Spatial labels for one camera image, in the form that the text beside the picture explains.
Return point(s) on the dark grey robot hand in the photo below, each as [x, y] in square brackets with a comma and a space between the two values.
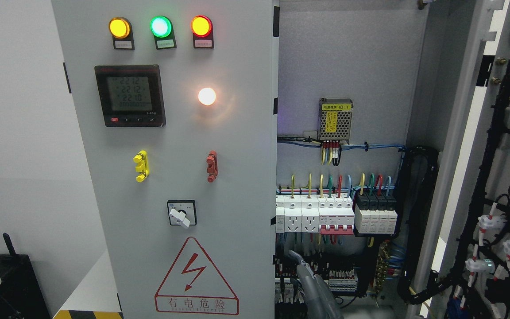
[319, 299]

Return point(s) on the black relay terminal row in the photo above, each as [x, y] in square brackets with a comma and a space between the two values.
[340, 277]

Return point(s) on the brass ground terminal bar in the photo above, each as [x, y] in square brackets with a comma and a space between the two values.
[382, 266]

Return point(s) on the red four-pole circuit breaker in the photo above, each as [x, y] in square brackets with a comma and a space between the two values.
[336, 216]

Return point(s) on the white socket module row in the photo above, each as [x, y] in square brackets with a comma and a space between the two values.
[296, 214]

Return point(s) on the black surge protector module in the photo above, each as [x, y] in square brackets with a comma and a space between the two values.
[375, 214]

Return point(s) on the red electric hazard warning sticker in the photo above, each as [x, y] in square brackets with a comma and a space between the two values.
[195, 285]

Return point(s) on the red terminal connector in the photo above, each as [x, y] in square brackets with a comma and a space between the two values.
[212, 166]

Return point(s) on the perforated metal power supply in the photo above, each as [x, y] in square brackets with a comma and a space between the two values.
[335, 119]

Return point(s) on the yellow terminal connector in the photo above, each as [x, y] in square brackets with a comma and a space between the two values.
[141, 166]

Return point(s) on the white glowing indicator lamp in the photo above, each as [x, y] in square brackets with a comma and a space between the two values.
[207, 96]

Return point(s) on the black digital power meter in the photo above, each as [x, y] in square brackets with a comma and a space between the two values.
[131, 95]

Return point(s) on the red indicator light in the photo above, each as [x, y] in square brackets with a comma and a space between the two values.
[202, 30]

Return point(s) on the black box on left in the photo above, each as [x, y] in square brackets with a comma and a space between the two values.
[20, 293]

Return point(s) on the green indicator light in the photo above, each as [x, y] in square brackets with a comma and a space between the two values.
[163, 32]

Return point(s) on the yellow indicator light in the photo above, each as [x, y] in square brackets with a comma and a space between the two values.
[122, 33]

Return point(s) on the white rotary selector switch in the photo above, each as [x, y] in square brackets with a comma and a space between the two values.
[182, 213]

